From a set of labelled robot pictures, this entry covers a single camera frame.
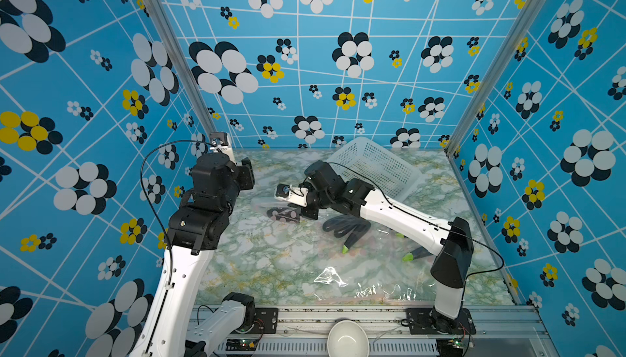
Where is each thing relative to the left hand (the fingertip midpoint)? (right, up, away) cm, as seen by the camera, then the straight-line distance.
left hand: (240, 157), depth 63 cm
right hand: (+13, -12, +12) cm, 22 cm away
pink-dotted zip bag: (+7, -20, +28) cm, 35 cm away
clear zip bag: (+18, -37, +21) cm, 47 cm away
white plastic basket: (+42, +1, +52) cm, 67 cm away
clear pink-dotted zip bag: (+50, -38, +19) cm, 66 cm away
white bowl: (+29, -53, +7) cm, 61 cm away
